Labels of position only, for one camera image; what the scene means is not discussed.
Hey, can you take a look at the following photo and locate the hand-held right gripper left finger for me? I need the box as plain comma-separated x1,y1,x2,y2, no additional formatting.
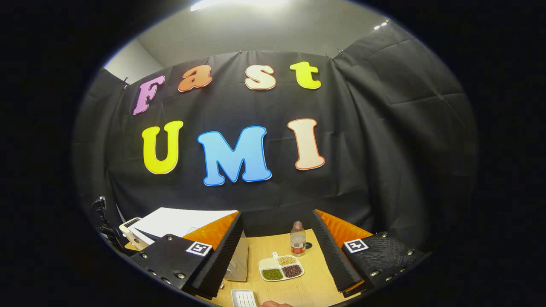
130,211,244,299

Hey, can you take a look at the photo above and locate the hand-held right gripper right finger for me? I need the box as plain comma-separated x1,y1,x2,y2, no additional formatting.
311,209,427,298

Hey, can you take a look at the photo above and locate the white microwave oven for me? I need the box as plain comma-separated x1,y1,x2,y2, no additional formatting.
128,207,250,282

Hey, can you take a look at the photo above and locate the white toaster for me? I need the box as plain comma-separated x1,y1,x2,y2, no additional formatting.
119,217,150,250

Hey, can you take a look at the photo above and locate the clear plastic water bottle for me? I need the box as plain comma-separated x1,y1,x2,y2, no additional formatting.
290,221,307,257

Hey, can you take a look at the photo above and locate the white ribbed tray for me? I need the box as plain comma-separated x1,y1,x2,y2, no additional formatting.
231,289,258,307

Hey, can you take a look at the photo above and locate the divided dish of beans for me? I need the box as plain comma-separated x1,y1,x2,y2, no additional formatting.
258,252,305,282

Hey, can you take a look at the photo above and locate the large ceiling light panel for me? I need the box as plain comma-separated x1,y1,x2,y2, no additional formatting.
191,0,290,12

